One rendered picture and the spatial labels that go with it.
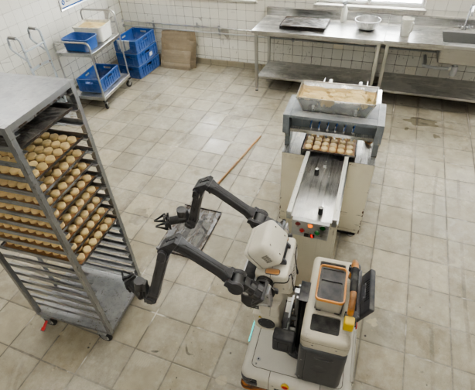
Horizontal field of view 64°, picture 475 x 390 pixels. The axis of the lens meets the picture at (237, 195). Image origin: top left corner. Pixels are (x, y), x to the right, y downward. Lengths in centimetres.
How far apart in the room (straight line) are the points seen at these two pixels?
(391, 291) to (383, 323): 31
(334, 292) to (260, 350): 74
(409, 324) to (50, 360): 260
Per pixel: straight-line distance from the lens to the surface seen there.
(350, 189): 321
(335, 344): 208
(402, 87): 571
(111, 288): 321
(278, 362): 257
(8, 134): 189
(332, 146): 305
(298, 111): 295
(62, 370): 316
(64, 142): 227
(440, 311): 336
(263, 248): 184
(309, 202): 264
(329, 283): 213
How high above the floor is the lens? 262
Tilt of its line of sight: 41 degrees down
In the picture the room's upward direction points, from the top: 3 degrees counter-clockwise
